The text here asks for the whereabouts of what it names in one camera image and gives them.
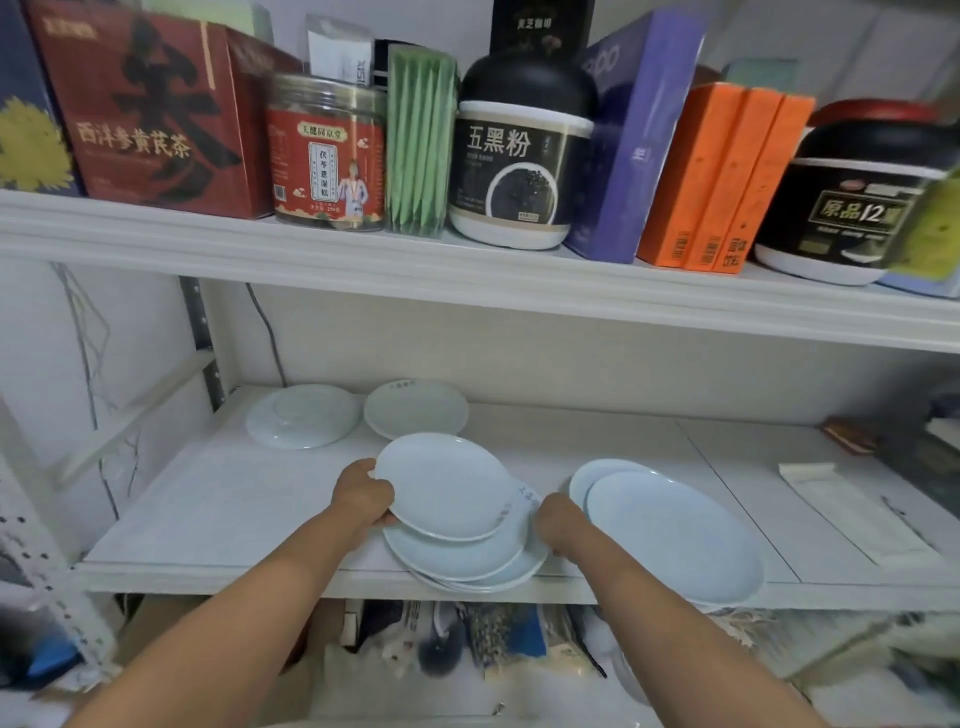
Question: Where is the person's left hand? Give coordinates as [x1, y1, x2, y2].
[331, 458, 397, 535]

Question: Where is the person's right hand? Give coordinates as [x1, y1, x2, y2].
[532, 492, 594, 560]

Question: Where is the person's left forearm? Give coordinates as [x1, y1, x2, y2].
[67, 517, 369, 728]

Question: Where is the person's right forearm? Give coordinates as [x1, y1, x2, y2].
[569, 539, 830, 728]

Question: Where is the blue packet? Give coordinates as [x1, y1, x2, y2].
[509, 607, 549, 658]

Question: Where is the white jar brown lid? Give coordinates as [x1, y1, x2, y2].
[581, 611, 624, 654]

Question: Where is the bag of dried herbs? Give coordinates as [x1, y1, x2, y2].
[461, 603, 526, 669]

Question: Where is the white black plastic bag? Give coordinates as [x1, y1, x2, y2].
[352, 599, 470, 676]

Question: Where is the clear glass jar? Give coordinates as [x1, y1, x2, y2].
[611, 644, 654, 706]

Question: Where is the white paper notepad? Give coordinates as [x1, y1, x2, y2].
[778, 461, 943, 568]

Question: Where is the small red brown box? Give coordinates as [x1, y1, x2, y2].
[821, 416, 883, 457]

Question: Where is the clear jar red label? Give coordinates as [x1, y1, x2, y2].
[266, 72, 388, 232]

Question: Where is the black tub bean picture label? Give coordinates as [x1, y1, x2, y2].
[447, 52, 599, 250]

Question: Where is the tall purple box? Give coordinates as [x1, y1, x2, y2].
[563, 8, 710, 265]

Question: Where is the black pen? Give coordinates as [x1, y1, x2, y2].
[881, 498, 931, 545]

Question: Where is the row of green sachets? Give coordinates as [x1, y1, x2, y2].
[387, 52, 455, 235]

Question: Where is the orange carton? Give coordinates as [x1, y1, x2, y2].
[716, 93, 817, 275]
[683, 87, 785, 273]
[637, 82, 748, 269]

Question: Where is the clear plastic sachet box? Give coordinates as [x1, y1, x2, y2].
[383, 44, 460, 240]

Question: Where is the black tub green powder label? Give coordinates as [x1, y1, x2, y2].
[753, 119, 954, 287]

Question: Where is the dark red tea box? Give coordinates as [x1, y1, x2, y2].
[26, 0, 305, 220]

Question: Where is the clear plastic packet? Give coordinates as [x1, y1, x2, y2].
[305, 14, 375, 84]

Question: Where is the pale blue canister yellow label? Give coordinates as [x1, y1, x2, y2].
[877, 161, 960, 300]

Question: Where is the dark blue box yellow flower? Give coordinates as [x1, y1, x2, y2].
[0, 0, 84, 198]

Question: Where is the pale teal box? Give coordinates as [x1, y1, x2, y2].
[723, 58, 800, 95]

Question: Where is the tall black box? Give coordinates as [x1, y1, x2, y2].
[489, 0, 596, 58]

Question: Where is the red lidded jar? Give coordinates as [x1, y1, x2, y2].
[808, 98, 943, 129]

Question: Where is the black cable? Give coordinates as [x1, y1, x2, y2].
[245, 283, 288, 388]

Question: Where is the grey metal rack post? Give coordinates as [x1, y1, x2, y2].
[179, 277, 226, 412]

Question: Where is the white metal rail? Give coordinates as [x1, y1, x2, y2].
[56, 348, 219, 489]

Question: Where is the thin white cable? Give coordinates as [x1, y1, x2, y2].
[52, 262, 144, 519]

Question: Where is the white perforated rack post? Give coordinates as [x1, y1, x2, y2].
[0, 397, 121, 676]

